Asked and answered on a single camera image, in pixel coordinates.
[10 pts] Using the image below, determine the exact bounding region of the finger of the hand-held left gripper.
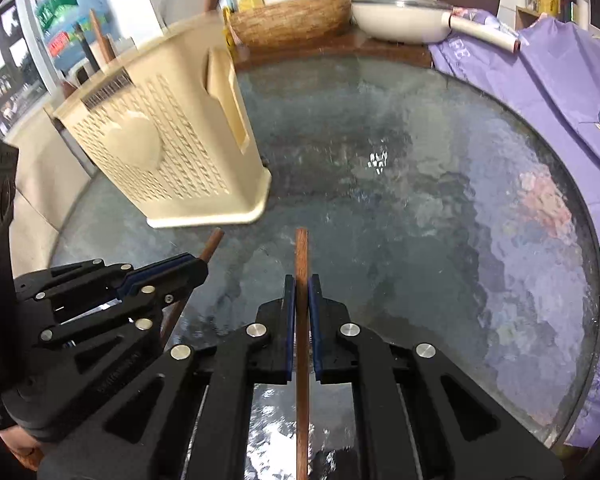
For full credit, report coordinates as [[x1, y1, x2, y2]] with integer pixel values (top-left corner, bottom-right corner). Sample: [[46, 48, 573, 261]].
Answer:
[[35, 272, 209, 361], [12, 252, 210, 311]]

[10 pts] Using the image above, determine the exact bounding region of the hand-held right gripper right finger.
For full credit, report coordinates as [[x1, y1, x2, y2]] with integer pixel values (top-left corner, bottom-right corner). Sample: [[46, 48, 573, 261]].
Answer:
[[307, 274, 566, 480]]

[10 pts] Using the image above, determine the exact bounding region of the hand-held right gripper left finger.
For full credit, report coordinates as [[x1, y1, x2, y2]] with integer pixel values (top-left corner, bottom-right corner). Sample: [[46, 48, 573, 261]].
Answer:
[[37, 274, 297, 480]]

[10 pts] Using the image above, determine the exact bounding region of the beige plastic utensil holder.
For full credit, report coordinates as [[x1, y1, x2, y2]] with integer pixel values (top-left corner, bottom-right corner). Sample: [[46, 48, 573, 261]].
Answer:
[[45, 10, 272, 229]]

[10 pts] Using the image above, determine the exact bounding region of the person's left hand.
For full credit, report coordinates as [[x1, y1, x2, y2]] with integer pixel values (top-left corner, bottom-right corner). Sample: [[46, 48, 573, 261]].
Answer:
[[0, 427, 46, 471]]

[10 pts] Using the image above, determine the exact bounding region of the printed beige cloth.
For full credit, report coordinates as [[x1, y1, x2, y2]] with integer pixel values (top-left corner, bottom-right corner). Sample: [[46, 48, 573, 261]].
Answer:
[[5, 104, 98, 267]]

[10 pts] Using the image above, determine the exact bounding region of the blue water jug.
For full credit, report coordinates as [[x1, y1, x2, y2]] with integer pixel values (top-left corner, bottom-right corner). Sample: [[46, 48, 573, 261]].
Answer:
[[32, 0, 113, 68]]

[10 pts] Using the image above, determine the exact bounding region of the brown wooden side table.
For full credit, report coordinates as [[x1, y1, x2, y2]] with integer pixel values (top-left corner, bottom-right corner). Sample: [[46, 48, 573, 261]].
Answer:
[[230, 25, 434, 70]]

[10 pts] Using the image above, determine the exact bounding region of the woven straw basket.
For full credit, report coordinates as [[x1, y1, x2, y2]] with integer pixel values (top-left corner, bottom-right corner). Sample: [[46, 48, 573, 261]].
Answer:
[[226, 0, 352, 49]]

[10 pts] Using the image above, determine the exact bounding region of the white frying pan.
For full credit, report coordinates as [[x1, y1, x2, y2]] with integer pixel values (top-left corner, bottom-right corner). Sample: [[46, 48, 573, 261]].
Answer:
[[351, 0, 522, 54]]

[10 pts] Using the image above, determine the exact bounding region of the purple floral cloth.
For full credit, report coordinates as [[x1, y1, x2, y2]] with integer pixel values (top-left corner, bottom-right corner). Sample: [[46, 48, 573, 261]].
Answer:
[[426, 7, 600, 450]]

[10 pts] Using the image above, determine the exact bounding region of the small wooden box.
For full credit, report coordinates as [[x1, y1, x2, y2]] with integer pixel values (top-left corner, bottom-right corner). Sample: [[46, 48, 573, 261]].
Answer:
[[515, 5, 551, 32]]

